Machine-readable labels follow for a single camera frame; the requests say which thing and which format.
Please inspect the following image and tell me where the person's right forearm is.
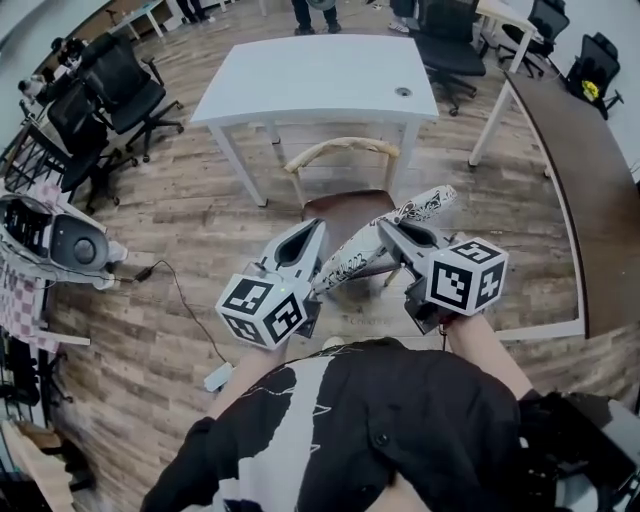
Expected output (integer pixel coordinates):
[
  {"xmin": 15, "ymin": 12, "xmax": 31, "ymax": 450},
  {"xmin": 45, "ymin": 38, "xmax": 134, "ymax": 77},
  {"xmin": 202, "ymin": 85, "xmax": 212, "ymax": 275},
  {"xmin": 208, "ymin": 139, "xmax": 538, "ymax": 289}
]
[{"xmin": 443, "ymin": 312, "xmax": 535, "ymax": 402}]

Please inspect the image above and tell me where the light wooden board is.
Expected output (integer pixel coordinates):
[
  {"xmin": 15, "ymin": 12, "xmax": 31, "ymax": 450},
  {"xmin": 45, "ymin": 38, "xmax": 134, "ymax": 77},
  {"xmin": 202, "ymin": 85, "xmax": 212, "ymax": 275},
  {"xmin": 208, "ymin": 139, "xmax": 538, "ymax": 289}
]
[{"xmin": 0, "ymin": 418, "xmax": 76, "ymax": 512}]

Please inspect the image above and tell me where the black equipment bag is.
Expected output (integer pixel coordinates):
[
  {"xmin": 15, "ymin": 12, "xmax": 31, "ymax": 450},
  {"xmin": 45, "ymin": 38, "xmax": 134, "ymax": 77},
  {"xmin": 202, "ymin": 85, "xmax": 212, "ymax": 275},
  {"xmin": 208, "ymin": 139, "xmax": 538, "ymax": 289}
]
[{"xmin": 519, "ymin": 392, "xmax": 640, "ymax": 512}]

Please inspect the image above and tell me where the white floral round cushion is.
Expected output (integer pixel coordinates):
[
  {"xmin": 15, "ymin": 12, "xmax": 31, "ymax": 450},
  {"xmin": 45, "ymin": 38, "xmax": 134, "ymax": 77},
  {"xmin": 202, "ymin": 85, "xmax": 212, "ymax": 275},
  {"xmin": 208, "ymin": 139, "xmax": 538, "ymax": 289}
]
[{"xmin": 310, "ymin": 183, "xmax": 459, "ymax": 297}]

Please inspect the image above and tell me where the dark brown curved table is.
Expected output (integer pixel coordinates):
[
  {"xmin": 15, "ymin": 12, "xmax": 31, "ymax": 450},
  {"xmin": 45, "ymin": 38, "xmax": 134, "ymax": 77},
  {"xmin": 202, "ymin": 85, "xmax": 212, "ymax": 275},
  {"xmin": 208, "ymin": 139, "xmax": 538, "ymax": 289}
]
[{"xmin": 468, "ymin": 69, "xmax": 640, "ymax": 341}]

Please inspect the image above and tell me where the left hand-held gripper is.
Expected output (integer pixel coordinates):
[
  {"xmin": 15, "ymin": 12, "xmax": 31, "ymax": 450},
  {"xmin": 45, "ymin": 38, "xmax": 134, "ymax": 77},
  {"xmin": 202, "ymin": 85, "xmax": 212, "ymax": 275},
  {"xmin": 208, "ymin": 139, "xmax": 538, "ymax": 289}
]
[{"xmin": 215, "ymin": 217, "xmax": 330, "ymax": 350}]

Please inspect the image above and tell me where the person's left forearm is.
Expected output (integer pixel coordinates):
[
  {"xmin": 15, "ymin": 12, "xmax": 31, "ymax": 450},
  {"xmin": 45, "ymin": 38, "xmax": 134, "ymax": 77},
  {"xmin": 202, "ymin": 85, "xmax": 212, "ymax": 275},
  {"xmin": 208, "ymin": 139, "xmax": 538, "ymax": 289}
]
[{"xmin": 207, "ymin": 344, "xmax": 285, "ymax": 422}]

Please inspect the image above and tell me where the black power adapter cable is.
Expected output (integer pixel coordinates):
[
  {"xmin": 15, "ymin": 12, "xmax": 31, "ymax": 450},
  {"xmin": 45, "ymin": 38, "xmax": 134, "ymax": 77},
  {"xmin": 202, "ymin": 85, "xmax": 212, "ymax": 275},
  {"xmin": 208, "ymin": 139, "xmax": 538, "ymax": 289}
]
[{"xmin": 102, "ymin": 258, "xmax": 230, "ymax": 365}]

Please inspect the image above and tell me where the white background table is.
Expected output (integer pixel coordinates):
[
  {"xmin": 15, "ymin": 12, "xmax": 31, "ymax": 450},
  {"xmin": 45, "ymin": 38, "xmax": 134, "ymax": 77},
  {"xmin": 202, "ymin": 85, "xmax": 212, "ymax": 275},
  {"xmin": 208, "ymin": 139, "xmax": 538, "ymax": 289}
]
[{"xmin": 473, "ymin": 0, "xmax": 540, "ymax": 69}]

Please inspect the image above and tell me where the white power strip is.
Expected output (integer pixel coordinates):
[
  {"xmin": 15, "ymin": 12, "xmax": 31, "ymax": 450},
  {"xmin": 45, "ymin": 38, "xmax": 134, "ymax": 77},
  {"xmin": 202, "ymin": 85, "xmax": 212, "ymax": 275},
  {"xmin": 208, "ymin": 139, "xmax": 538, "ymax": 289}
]
[{"xmin": 203, "ymin": 363, "xmax": 235, "ymax": 392}]

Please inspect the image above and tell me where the wooden chair with brown seat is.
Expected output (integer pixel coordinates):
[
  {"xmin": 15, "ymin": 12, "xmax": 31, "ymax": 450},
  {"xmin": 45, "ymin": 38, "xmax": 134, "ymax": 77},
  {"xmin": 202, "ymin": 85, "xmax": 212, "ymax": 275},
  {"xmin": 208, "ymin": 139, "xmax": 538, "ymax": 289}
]
[{"xmin": 283, "ymin": 135, "xmax": 404, "ymax": 289}]

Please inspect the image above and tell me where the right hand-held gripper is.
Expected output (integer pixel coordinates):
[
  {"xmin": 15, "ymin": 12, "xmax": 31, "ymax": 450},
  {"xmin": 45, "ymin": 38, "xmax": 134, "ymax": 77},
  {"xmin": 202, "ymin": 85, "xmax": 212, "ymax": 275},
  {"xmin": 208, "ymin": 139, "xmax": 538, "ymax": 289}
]
[{"xmin": 377, "ymin": 218, "xmax": 510, "ymax": 335}]

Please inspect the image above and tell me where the person's black white clothing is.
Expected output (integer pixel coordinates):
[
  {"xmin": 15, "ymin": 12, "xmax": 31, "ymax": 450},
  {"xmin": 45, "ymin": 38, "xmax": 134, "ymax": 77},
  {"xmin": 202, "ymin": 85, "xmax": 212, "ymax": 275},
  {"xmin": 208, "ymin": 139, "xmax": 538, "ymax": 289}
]
[{"xmin": 139, "ymin": 337, "xmax": 561, "ymax": 512}]

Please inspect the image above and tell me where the pink checkered cloth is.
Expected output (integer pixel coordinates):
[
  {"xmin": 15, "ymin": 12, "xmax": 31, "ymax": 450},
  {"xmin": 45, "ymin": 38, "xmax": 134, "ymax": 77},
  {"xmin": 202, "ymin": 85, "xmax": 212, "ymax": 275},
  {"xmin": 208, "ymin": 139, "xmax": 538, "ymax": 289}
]
[{"xmin": 0, "ymin": 180, "xmax": 64, "ymax": 351}]

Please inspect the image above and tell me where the black office chair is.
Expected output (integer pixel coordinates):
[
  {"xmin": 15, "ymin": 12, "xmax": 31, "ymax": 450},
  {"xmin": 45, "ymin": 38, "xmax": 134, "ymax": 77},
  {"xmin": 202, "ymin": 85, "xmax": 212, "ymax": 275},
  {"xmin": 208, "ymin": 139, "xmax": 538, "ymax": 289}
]
[
  {"xmin": 564, "ymin": 32, "xmax": 625, "ymax": 121},
  {"xmin": 409, "ymin": 0, "xmax": 489, "ymax": 117},
  {"xmin": 19, "ymin": 82, "xmax": 137, "ymax": 211},
  {"xmin": 497, "ymin": 0, "xmax": 571, "ymax": 79},
  {"xmin": 79, "ymin": 32, "xmax": 185, "ymax": 164}
]

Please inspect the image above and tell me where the wooden white desk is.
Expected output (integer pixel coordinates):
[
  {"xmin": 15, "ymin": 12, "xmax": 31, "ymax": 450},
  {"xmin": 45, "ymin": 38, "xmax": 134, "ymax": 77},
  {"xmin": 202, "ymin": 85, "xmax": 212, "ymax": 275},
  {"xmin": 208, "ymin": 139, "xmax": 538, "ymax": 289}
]
[{"xmin": 107, "ymin": 0, "xmax": 167, "ymax": 41}]

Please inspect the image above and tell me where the white square table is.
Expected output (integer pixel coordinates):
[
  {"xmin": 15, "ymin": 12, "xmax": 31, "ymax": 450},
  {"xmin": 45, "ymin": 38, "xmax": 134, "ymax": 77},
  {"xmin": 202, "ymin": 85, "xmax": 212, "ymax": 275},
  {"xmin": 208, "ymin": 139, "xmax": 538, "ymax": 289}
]
[{"xmin": 189, "ymin": 33, "xmax": 440, "ymax": 209}]

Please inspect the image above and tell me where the black metal stand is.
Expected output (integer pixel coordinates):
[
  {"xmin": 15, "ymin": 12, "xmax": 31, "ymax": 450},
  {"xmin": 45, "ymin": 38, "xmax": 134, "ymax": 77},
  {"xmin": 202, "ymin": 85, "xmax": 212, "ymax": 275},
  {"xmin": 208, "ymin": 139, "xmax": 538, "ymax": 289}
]
[{"xmin": 0, "ymin": 327, "xmax": 71, "ymax": 426}]

